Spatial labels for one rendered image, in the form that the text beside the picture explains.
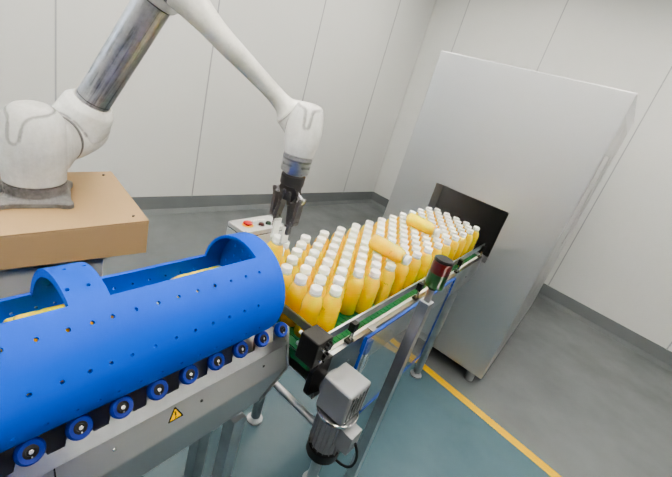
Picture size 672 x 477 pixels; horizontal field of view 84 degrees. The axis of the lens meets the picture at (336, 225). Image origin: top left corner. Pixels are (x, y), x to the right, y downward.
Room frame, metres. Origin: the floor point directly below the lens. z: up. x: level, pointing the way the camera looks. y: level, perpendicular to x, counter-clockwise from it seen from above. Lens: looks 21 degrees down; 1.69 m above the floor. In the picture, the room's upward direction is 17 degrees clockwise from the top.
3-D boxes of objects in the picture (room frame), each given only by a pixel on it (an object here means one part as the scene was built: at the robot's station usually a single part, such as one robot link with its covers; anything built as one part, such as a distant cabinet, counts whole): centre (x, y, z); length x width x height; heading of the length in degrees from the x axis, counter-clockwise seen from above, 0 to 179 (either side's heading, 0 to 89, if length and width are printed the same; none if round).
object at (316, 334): (0.90, -0.04, 0.95); 0.10 x 0.07 x 0.10; 57
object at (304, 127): (1.14, 0.17, 1.51); 0.13 x 0.11 x 0.16; 12
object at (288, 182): (1.12, 0.17, 1.33); 0.08 x 0.07 x 0.09; 57
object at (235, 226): (1.30, 0.28, 1.05); 0.20 x 0.10 x 0.10; 147
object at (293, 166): (1.12, 0.17, 1.40); 0.09 x 0.09 x 0.06
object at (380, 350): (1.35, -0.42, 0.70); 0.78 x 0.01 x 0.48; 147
